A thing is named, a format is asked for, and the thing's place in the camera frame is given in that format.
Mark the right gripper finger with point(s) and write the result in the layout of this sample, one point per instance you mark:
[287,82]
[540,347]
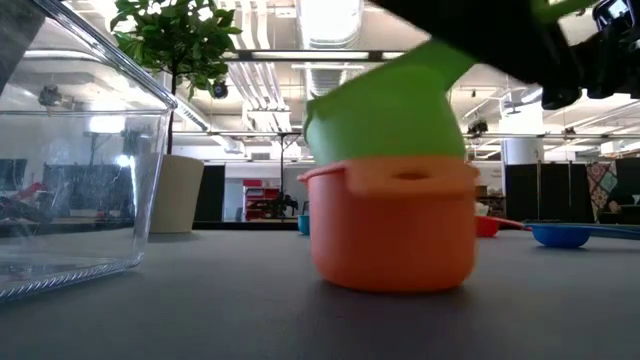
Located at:
[490,35]

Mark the green measuring cup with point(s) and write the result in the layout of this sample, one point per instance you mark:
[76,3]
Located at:
[385,115]

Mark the blue measuring cup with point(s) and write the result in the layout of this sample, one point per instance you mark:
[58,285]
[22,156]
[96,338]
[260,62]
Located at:
[560,236]

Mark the red measuring cup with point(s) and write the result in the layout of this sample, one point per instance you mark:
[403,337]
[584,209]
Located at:
[486,227]

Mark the teal measuring cup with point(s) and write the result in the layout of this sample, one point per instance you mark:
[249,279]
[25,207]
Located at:
[303,225]

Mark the orange measuring cup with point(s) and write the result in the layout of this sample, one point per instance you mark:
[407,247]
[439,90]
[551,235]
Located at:
[395,235]

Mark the clear plastic basket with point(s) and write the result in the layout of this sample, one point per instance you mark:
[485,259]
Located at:
[75,210]

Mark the patterned quilt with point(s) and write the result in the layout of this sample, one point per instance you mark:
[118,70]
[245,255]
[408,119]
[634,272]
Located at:
[600,185]

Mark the black partition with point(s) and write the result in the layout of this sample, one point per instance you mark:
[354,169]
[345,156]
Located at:
[525,192]

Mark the ceiling light bar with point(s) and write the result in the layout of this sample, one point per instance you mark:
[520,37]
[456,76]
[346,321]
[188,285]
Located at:
[310,55]

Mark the black stand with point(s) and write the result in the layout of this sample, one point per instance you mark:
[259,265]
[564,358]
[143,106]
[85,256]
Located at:
[281,170]

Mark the red cabinet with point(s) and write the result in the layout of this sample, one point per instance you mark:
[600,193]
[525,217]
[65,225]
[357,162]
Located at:
[252,183]

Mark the green leafy plant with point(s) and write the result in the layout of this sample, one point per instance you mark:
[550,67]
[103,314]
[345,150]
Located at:
[175,40]

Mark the beige plant pot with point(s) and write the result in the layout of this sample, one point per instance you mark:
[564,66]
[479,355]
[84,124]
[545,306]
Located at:
[177,195]

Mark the grey table mat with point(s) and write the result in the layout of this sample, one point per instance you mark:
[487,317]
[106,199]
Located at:
[200,315]

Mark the silver ventilation duct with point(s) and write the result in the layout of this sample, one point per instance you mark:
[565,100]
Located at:
[327,20]

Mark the black dome camera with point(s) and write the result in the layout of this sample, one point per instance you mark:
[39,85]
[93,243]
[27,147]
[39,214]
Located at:
[220,90]

